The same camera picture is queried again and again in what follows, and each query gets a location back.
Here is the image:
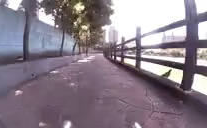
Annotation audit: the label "dark reddish paved path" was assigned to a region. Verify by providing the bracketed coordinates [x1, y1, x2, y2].
[0, 53, 207, 128]

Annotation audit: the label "distant tall buildings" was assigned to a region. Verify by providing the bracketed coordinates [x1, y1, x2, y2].
[102, 25, 120, 45]

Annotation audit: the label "row of trees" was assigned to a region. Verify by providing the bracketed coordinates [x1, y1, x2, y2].
[0, 0, 115, 62]

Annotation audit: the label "pale river water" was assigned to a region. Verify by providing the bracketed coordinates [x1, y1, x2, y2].
[116, 54, 207, 100]

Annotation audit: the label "small green weed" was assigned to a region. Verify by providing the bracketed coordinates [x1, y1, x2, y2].
[160, 68, 173, 80]

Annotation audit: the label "robot's own part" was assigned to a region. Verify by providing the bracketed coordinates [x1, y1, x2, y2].
[132, 121, 143, 128]

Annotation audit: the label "distant green riverbank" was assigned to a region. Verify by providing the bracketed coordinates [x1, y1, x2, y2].
[141, 48, 207, 62]

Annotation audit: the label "concrete kerb under fence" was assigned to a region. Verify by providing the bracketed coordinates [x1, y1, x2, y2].
[104, 55, 207, 118]

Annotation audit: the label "low grey concrete ledge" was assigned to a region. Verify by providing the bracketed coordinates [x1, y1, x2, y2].
[0, 53, 86, 100]

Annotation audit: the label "dark wooden railing fence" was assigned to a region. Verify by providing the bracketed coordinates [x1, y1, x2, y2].
[102, 0, 207, 92]

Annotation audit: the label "tall grey concrete wall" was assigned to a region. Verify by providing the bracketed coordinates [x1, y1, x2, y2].
[0, 2, 81, 66]

